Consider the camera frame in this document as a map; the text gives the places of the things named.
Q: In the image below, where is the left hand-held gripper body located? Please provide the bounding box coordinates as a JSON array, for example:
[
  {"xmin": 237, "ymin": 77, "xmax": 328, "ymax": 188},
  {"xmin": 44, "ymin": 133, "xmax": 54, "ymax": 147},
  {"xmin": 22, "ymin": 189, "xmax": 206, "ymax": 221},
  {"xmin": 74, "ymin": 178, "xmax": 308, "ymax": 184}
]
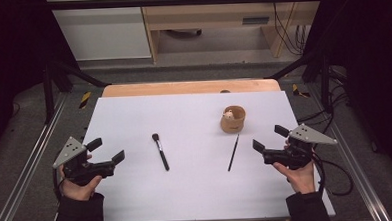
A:
[{"xmin": 51, "ymin": 134, "xmax": 117, "ymax": 189}]

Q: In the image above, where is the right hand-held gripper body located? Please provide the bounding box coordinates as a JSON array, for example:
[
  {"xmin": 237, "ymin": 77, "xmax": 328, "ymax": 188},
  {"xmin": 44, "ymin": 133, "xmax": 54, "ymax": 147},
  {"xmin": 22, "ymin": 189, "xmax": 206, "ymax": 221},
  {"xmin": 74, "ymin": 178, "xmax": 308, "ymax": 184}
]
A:
[{"xmin": 261, "ymin": 121, "xmax": 339, "ymax": 173}]

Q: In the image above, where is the black fluffy makeup brush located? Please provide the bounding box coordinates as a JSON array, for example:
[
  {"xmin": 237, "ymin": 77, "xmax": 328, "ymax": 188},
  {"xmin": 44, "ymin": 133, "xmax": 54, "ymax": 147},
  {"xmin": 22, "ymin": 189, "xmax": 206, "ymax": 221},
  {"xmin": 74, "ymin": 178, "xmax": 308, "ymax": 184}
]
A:
[{"xmin": 151, "ymin": 132, "xmax": 172, "ymax": 173}]

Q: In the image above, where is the person's left hand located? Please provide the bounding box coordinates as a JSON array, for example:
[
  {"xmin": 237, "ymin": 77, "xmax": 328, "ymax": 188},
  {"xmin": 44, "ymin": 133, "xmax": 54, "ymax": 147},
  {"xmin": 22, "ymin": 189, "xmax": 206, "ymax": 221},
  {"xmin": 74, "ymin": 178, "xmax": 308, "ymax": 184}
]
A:
[{"xmin": 57, "ymin": 164, "xmax": 104, "ymax": 203}]

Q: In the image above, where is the person's right hand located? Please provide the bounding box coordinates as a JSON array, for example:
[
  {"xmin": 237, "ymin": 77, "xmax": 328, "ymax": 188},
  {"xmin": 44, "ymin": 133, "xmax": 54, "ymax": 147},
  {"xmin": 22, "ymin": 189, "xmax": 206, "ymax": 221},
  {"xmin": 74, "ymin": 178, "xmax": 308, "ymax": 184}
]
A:
[{"xmin": 272, "ymin": 160, "xmax": 318, "ymax": 197}]

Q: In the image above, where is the wooden cup with small figure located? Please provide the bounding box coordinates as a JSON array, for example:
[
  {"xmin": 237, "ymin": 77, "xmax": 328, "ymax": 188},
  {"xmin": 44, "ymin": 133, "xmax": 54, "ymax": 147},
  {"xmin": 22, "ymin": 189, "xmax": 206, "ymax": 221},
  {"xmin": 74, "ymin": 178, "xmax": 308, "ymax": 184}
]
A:
[{"xmin": 219, "ymin": 104, "xmax": 248, "ymax": 135}]

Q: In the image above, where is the yellow clamp right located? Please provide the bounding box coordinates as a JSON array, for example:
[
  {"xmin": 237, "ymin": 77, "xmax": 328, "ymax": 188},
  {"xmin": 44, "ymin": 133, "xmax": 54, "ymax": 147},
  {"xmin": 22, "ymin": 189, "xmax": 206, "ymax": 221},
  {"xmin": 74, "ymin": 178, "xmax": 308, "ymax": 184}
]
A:
[{"xmin": 290, "ymin": 83, "xmax": 312, "ymax": 100}]

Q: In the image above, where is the yellow clamp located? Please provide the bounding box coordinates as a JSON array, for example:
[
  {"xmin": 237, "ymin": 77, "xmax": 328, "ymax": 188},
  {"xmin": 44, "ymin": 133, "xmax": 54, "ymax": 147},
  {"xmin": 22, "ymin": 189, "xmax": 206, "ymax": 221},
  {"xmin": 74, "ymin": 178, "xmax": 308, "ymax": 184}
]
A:
[
  {"xmin": 78, "ymin": 90, "xmax": 94, "ymax": 111},
  {"xmin": 290, "ymin": 83, "xmax": 312, "ymax": 100}
]

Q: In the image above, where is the yellow clamp left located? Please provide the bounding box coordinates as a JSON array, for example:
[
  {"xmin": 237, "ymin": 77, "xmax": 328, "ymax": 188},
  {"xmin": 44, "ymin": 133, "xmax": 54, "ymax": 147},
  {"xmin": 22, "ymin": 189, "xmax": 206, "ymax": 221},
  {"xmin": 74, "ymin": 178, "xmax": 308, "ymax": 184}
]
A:
[{"xmin": 78, "ymin": 90, "xmax": 94, "ymax": 111}]

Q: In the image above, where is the black metal stand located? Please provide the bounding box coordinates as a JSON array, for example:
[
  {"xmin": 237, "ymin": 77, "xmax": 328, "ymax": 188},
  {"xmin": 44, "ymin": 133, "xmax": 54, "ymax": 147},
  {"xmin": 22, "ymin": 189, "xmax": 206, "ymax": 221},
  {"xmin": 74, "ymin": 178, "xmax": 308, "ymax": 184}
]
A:
[
  {"xmin": 41, "ymin": 57, "xmax": 113, "ymax": 125},
  {"xmin": 264, "ymin": 49, "xmax": 334, "ymax": 117}
]

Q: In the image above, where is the black curtain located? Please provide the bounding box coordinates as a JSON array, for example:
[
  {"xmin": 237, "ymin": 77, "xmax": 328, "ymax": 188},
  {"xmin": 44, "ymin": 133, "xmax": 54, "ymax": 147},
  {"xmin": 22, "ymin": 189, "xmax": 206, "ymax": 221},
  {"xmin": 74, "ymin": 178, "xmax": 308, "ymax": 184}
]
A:
[
  {"xmin": 300, "ymin": 0, "xmax": 392, "ymax": 190},
  {"xmin": 0, "ymin": 0, "xmax": 84, "ymax": 163}
]

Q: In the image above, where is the white cabinet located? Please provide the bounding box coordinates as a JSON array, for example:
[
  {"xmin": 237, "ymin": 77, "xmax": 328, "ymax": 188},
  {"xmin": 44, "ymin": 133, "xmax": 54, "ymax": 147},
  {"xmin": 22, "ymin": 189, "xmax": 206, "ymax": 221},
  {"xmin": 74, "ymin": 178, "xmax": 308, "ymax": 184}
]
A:
[{"xmin": 44, "ymin": 0, "xmax": 153, "ymax": 63}]

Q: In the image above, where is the light wooden desk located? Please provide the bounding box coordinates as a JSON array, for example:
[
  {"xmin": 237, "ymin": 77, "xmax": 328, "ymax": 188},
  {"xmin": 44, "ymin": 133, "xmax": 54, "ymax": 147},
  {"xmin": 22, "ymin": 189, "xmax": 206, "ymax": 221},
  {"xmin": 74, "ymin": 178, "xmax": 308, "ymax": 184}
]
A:
[{"xmin": 138, "ymin": 0, "xmax": 330, "ymax": 65}]

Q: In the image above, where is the black metal crossbar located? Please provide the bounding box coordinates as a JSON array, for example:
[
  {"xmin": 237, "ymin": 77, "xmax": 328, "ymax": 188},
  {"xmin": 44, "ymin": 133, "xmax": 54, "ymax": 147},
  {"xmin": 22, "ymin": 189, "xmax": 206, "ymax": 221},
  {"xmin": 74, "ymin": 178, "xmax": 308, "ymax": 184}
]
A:
[{"xmin": 44, "ymin": 0, "xmax": 327, "ymax": 14}]

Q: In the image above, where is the aluminium rail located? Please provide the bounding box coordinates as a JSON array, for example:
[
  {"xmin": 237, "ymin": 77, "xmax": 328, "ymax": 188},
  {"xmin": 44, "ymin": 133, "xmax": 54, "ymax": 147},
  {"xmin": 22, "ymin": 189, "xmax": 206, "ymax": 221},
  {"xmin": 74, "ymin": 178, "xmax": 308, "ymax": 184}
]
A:
[
  {"xmin": 307, "ymin": 80, "xmax": 392, "ymax": 221},
  {"xmin": 0, "ymin": 91, "xmax": 74, "ymax": 221}
]

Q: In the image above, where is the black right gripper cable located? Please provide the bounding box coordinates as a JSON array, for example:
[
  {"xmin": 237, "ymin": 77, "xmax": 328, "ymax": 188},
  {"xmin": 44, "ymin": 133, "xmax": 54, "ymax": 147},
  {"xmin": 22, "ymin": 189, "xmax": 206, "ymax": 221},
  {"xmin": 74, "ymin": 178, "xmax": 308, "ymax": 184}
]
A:
[{"xmin": 311, "ymin": 149, "xmax": 355, "ymax": 198}]

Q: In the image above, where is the bundle of black hanging cables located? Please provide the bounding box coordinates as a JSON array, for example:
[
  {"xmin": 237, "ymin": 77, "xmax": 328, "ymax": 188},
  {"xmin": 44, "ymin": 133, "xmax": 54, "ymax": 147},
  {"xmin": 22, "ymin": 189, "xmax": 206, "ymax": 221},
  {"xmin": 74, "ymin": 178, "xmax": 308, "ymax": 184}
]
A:
[{"xmin": 270, "ymin": 0, "xmax": 309, "ymax": 57}]

